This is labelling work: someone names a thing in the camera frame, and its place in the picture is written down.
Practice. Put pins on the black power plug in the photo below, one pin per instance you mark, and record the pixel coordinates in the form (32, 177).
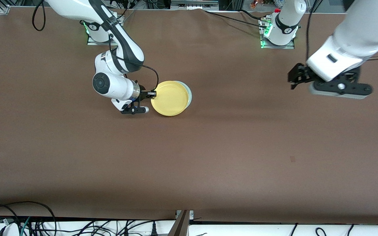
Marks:
(154, 229)

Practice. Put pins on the silver metal rail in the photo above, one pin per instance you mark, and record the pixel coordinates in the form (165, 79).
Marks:
(194, 4)

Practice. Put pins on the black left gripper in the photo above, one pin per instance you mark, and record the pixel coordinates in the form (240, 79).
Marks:
(302, 74)

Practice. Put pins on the small silver frame bracket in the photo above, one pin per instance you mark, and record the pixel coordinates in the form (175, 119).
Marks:
(191, 214)

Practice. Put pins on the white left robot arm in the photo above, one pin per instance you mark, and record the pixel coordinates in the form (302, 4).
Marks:
(356, 32)

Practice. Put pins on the brown table cover sheet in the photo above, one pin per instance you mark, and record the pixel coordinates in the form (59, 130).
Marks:
(189, 164)

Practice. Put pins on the yellow round plate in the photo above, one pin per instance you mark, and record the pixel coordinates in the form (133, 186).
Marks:
(170, 98)

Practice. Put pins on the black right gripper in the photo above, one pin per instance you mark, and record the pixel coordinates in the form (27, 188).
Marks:
(145, 94)

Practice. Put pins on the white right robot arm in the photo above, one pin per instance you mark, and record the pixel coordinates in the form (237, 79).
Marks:
(113, 87)

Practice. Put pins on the pale green round plate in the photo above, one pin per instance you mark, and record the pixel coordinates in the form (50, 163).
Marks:
(190, 96)

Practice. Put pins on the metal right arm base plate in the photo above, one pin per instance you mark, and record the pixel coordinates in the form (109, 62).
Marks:
(92, 42)

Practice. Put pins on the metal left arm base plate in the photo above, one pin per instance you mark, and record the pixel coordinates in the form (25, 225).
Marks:
(289, 47)

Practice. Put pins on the colourful small toys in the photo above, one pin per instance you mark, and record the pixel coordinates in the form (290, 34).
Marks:
(264, 3)

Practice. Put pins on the aluminium frame profile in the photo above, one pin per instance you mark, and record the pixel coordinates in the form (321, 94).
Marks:
(179, 226)

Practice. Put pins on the silver corner bracket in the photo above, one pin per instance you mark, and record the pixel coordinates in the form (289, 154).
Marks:
(4, 9)

